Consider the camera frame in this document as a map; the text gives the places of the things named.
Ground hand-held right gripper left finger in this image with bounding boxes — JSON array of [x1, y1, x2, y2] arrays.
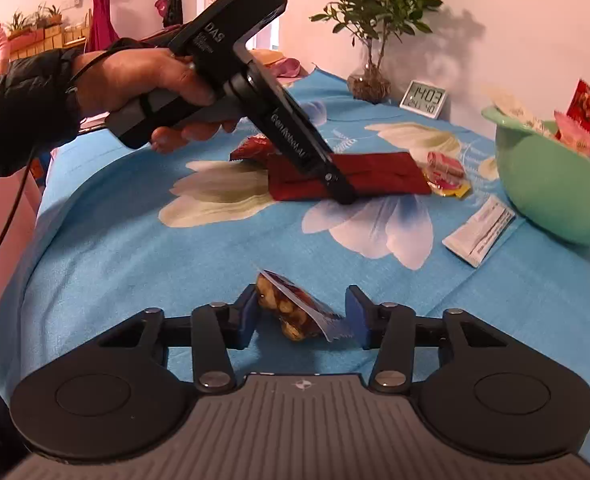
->
[[97, 283, 262, 394]]

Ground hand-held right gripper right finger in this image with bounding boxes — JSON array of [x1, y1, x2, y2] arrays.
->
[[345, 284, 509, 394]]

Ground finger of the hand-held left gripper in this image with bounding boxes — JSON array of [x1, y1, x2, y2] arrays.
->
[[321, 154, 361, 206]]

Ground clear nut packet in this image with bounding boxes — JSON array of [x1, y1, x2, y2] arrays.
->
[[254, 269, 357, 344]]

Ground dark red snack packet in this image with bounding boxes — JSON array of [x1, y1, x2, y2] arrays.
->
[[266, 151, 433, 202]]

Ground green plastic bowl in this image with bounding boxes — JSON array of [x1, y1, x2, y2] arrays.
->
[[480, 102, 590, 247]]

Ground person's left forearm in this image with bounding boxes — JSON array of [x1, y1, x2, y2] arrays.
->
[[0, 49, 83, 188]]

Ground person's left hand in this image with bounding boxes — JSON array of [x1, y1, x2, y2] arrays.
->
[[72, 48, 239, 155]]

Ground dark hanging bag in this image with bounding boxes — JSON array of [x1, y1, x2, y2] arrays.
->
[[155, 0, 185, 28]]

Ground small red snack packet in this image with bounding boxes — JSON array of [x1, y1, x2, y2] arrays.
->
[[229, 134, 278, 163]]

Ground glass plant vase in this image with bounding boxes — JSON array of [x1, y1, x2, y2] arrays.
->
[[346, 62, 392, 104]]

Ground pink candy roll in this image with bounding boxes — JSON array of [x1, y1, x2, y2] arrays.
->
[[426, 151, 465, 179]]

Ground yellow snack packet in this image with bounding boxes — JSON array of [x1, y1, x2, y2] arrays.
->
[[421, 172, 472, 200]]

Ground blue floral tablecloth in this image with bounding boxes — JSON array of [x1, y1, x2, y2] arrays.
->
[[0, 66, 590, 466]]

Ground white digital clock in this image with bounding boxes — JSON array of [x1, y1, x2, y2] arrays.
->
[[399, 80, 448, 120]]

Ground red hanging garment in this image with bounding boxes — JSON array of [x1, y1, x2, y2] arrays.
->
[[87, 0, 120, 53]]

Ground white sachet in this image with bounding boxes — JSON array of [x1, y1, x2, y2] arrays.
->
[[441, 195, 517, 269]]

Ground green leafy plant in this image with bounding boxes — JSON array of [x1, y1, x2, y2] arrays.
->
[[310, 0, 463, 83]]

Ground small potted plant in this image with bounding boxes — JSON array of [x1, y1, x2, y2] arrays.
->
[[34, 4, 64, 27], [5, 10, 29, 37]]

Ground white snack packet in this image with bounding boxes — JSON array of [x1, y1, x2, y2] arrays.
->
[[482, 85, 551, 136]]

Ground wooden shelf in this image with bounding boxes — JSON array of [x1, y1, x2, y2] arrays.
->
[[7, 22, 92, 61]]

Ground pale pink snack packet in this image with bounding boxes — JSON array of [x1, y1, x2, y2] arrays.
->
[[554, 111, 590, 153]]

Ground red gold snack packet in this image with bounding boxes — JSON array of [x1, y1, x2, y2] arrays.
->
[[566, 79, 590, 135]]

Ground black cable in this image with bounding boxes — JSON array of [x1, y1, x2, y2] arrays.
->
[[0, 40, 151, 264]]

